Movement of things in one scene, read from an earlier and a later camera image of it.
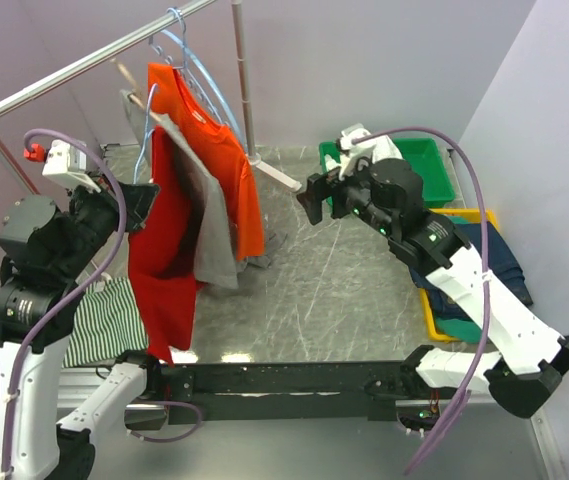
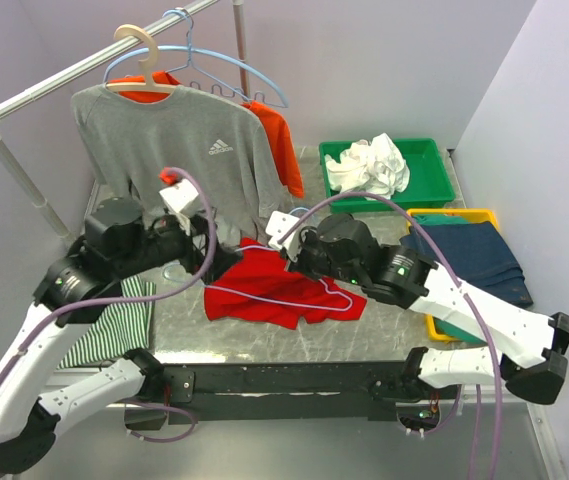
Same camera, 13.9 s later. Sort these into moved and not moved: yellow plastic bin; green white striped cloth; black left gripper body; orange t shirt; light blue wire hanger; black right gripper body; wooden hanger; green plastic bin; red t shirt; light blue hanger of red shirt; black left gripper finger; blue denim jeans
Moved: black left gripper body; light blue wire hanger; red t shirt; orange t shirt; black right gripper body; light blue hanger of red shirt; wooden hanger; black left gripper finger
Not moved: green plastic bin; yellow plastic bin; blue denim jeans; green white striped cloth
